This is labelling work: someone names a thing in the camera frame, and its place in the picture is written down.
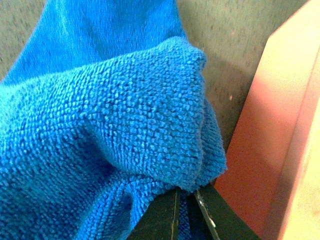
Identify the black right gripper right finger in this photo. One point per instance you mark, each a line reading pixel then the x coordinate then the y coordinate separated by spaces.
pixel 217 220

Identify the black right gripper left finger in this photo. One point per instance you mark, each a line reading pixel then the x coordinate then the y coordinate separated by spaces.
pixel 161 220

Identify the blue microfiber cloth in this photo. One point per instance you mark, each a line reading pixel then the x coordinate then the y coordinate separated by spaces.
pixel 103 110

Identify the pink plastic bin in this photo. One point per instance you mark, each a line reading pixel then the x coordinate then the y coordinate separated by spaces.
pixel 270 141

